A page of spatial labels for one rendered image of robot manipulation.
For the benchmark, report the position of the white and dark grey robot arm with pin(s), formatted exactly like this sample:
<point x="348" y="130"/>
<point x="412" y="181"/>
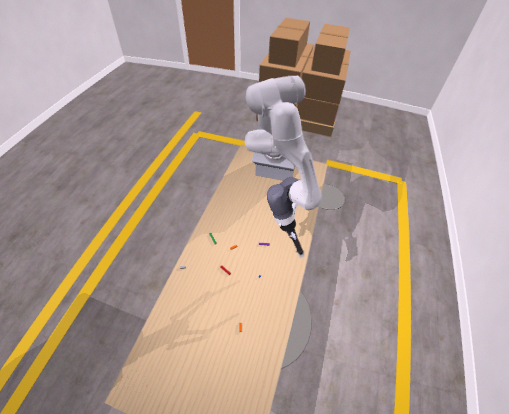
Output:
<point x="284" y="141"/>

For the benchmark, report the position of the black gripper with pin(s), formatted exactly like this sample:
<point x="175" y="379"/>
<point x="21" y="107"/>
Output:
<point x="290" y="231"/>

